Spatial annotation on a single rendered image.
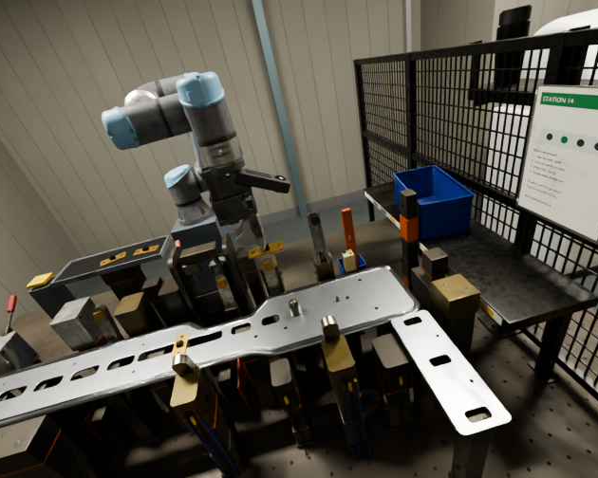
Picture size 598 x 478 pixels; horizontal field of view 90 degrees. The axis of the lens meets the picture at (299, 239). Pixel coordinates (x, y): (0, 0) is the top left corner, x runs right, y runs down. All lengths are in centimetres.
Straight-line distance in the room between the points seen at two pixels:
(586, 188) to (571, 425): 59
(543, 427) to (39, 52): 398
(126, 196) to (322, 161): 220
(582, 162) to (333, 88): 283
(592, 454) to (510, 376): 22
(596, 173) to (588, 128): 9
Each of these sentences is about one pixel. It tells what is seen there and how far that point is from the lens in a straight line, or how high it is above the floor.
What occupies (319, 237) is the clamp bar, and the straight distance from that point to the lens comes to 94.
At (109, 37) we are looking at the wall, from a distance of 355.
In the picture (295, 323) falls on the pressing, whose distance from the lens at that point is 86.
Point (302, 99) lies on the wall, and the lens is 340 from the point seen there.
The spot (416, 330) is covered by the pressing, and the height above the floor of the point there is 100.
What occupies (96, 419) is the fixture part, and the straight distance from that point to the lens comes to 115.
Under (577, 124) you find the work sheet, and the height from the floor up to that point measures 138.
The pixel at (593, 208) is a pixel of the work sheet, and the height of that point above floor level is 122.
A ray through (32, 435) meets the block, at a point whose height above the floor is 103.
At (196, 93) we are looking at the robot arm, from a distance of 57.
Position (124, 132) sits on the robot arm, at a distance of 68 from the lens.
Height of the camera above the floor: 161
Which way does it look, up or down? 30 degrees down
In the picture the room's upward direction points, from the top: 14 degrees counter-clockwise
